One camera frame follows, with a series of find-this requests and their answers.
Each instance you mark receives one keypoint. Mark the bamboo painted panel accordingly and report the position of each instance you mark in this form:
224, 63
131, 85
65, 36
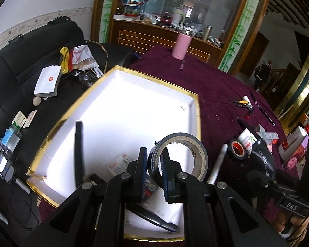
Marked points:
235, 30
106, 12

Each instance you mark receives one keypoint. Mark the white plastic bag red print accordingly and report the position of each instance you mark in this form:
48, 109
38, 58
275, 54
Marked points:
83, 58

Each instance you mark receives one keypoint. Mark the maroon velvet tablecloth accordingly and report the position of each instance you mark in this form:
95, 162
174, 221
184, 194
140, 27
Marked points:
221, 90

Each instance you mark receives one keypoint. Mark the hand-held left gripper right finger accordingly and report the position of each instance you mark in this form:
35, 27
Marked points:
166, 169

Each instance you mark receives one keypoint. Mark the black tape roll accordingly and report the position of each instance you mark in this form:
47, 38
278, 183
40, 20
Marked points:
180, 137

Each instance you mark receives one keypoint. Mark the red-capped black marker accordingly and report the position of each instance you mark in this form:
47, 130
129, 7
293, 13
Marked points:
249, 113

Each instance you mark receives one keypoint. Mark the grey round stone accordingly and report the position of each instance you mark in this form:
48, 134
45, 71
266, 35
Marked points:
36, 100

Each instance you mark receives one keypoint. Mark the wooden brick pattern counter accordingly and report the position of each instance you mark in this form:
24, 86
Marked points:
149, 37

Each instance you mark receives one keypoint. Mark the wooden stair railing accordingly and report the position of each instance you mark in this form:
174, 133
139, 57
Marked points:
283, 74

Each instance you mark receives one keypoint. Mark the red black pot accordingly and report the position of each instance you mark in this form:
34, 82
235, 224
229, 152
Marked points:
166, 20

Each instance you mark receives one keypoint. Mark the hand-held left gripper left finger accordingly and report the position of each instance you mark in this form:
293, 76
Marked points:
143, 169

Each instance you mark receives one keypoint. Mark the black leather sofa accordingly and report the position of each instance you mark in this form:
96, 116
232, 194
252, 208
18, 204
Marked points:
28, 56

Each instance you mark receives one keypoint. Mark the black handheld device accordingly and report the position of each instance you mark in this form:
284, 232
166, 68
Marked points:
2, 164

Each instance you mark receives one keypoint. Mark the wood framed glass panel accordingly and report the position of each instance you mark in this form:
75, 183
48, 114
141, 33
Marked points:
182, 0

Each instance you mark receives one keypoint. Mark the white box on sofa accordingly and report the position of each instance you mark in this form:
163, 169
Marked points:
47, 81

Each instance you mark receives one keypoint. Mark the yellow black pen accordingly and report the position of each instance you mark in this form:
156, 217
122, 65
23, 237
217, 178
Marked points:
238, 101

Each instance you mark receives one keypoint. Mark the white box with gold rim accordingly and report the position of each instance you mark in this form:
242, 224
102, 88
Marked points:
134, 113

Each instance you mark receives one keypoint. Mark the white marker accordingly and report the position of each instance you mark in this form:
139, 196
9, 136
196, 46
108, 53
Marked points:
217, 164

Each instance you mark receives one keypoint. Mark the orange label carton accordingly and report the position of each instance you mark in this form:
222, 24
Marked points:
269, 135

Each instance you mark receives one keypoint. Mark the yellow cloth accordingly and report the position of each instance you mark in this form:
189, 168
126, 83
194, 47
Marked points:
64, 59

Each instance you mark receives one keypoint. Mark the black thin rod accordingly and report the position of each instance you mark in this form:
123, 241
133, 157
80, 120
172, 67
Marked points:
266, 115

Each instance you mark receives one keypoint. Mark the wooden door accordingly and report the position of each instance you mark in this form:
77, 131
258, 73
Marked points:
255, 54

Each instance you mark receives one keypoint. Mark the white plastic bottle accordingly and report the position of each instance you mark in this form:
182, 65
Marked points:
247, 136

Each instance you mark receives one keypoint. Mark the dark marker pen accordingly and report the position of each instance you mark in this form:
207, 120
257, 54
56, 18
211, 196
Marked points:
182, 65

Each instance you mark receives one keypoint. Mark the black slim pen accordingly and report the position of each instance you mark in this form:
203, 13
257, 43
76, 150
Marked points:
255, 98

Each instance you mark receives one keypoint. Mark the steel thermos flask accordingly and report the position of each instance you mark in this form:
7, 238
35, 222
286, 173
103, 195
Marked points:
208, 32

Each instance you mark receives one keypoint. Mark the small white red box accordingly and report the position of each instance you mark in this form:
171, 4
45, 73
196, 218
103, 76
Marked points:
117, 163

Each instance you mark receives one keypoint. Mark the red core tape roll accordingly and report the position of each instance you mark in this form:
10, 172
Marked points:
238, 149

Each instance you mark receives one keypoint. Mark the pink thermos bottle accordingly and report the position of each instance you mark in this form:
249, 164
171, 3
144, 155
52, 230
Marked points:
180, 45

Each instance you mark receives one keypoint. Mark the clear blue plastic pack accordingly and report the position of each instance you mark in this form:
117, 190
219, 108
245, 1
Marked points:
12, 136

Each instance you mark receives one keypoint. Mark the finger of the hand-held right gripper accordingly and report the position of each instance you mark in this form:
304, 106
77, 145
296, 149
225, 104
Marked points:
265, 185

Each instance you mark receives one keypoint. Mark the person's right hand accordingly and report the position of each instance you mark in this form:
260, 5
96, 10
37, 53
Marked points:
293, 223

